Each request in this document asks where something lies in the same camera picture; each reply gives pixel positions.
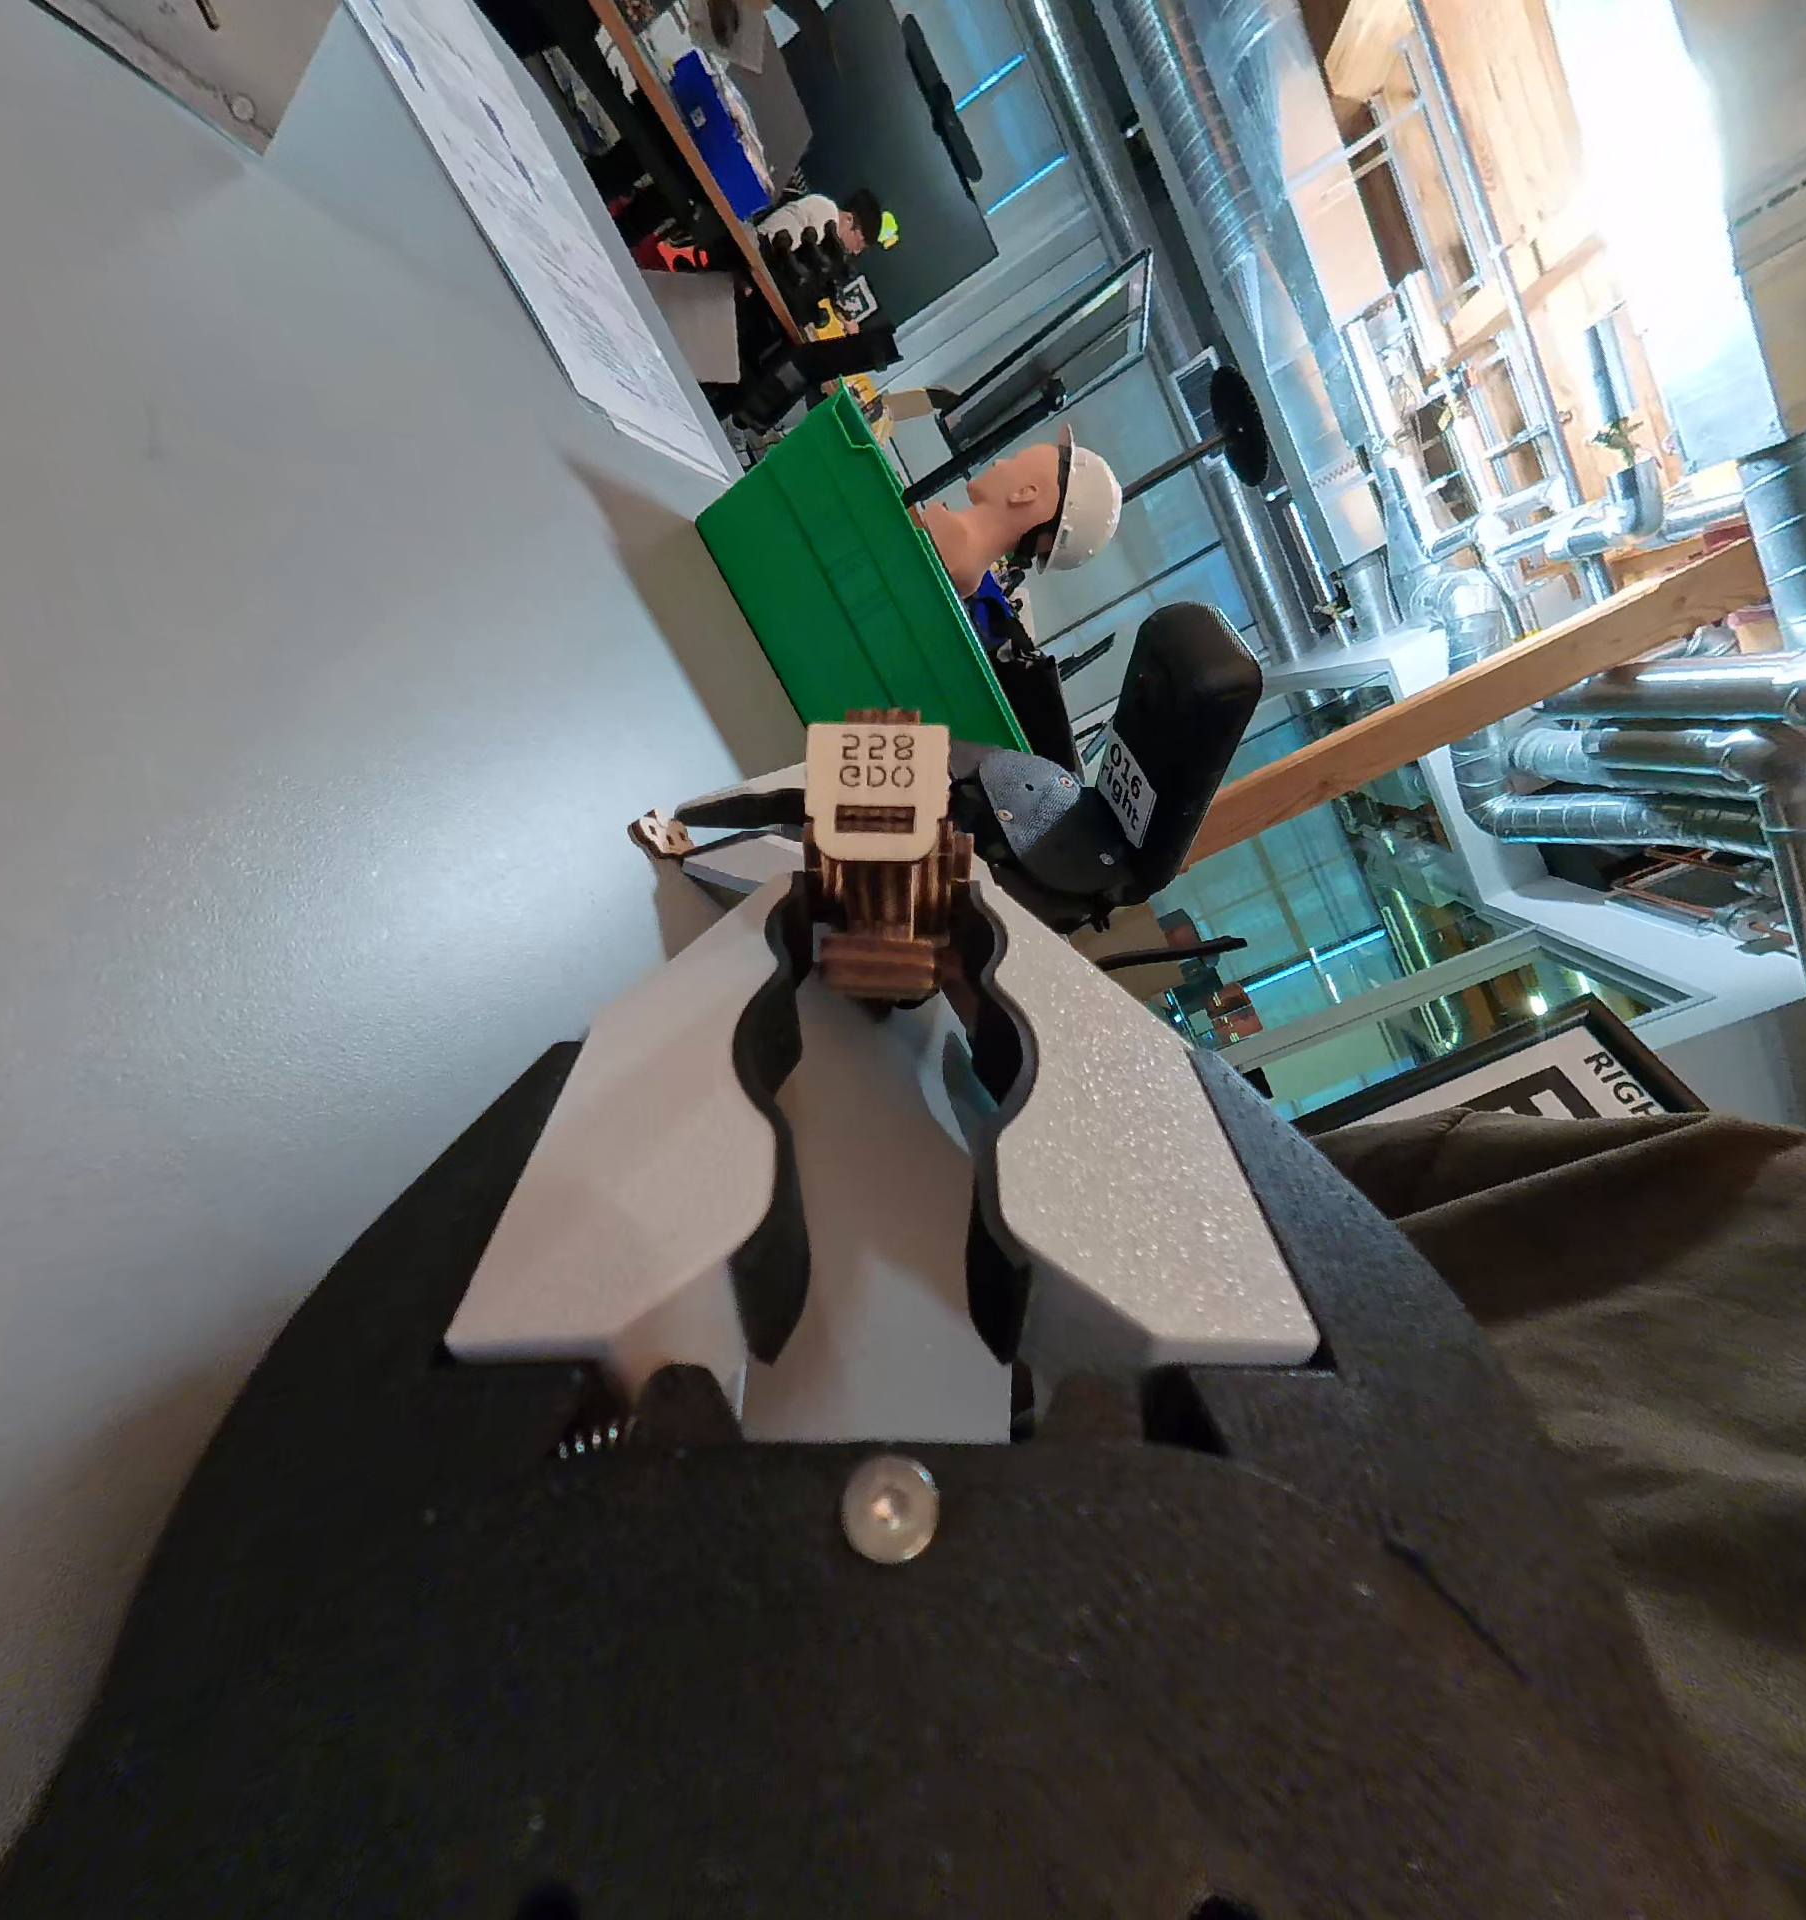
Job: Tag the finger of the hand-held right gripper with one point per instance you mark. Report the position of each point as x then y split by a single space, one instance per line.
768 793
753 868

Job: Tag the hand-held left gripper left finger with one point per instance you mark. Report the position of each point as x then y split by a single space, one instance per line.
619 1200

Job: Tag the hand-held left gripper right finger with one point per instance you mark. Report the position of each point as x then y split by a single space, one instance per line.
1158 1200

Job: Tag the small wooden puzzle piece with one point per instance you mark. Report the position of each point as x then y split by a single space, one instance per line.
660 837

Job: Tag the layered wooden puzzle model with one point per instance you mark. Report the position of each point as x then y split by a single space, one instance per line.
872 780

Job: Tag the grey desk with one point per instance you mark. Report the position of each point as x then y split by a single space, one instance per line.
244 749

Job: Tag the green plastic bin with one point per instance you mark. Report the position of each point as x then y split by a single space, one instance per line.
842 599

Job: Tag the white hard hat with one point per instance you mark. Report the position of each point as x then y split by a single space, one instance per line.
1086 496

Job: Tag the wooden beam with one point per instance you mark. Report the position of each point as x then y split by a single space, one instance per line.
1442 721

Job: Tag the mannequin head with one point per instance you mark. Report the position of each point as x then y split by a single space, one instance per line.
1002 503

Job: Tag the black pole with round head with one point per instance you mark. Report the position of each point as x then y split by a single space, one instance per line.
1241 428

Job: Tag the black framed marker board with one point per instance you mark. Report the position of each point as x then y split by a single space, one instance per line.
1518 1088

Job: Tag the silver ventilation ducts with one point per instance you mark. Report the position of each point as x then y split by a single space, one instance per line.
1217 225

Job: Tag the person's olive clothing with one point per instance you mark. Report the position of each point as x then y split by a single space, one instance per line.
1669 1425

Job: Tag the clear sleeved paper sheet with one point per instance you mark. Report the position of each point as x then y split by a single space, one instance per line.
543 225

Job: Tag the blue plastic bin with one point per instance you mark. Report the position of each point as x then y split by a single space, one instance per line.
722 127

